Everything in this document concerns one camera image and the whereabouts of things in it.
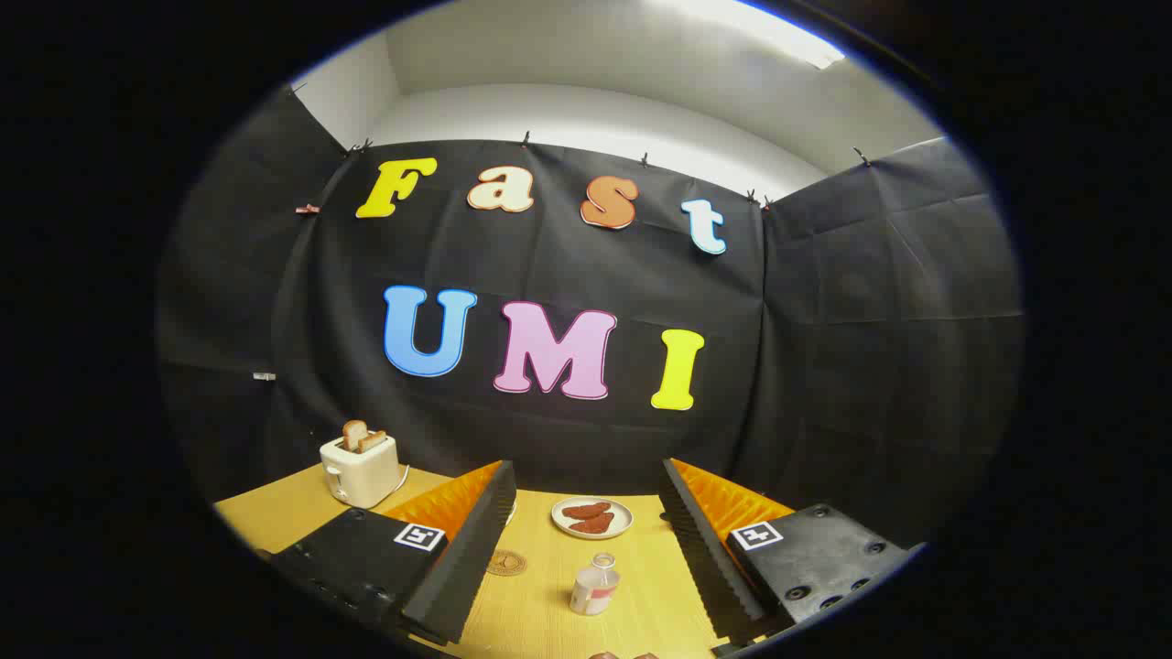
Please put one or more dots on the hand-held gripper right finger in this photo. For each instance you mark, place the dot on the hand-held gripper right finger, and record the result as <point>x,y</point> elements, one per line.
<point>710,549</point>

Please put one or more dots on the white round plate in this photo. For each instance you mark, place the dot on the white round plate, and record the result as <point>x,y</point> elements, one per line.
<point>623,517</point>

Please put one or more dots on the clear juice bottle red label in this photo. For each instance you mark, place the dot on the clear juice bottle red label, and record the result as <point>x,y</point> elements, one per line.
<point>593,590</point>

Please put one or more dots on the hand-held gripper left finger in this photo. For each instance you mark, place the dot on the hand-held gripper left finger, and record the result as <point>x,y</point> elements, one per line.
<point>476,549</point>

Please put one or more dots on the cream toaster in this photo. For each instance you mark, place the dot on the cream toaster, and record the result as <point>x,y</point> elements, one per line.
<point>362,476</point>

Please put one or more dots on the wooden table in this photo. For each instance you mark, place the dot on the wooden table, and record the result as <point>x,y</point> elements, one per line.
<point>549,613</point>

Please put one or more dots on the red meat patty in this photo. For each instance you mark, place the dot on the red meat patty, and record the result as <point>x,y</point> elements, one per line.
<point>593,524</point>
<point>586,510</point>

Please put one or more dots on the toast slice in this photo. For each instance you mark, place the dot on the toast slice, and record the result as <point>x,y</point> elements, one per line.
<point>373,440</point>
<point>353,433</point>

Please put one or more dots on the round wooden coaster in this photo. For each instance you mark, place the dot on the round wooden coaster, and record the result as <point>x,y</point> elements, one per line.
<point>509,563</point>

